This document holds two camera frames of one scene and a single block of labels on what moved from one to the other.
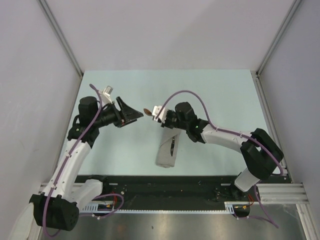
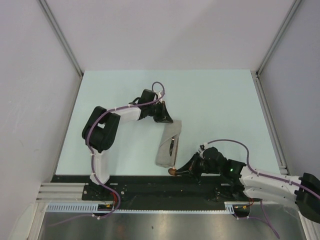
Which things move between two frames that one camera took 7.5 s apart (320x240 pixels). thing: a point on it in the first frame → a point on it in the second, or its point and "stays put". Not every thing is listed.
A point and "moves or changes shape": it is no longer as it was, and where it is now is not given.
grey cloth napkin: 163,158 stays put
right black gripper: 166,124 → 191,165
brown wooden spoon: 147,112 moves or changes shape
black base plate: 177,189 stays put
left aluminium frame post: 60,35 stays put
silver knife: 172,145 stays put
